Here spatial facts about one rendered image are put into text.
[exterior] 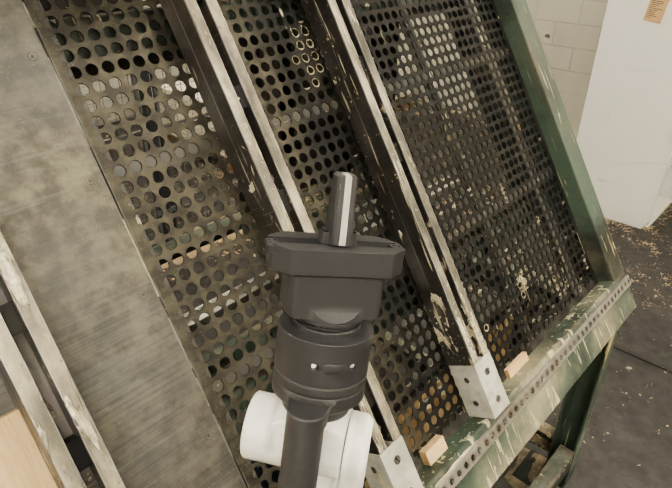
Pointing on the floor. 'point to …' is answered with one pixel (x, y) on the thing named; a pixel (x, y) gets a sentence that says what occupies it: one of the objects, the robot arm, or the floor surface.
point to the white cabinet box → (631, 106)
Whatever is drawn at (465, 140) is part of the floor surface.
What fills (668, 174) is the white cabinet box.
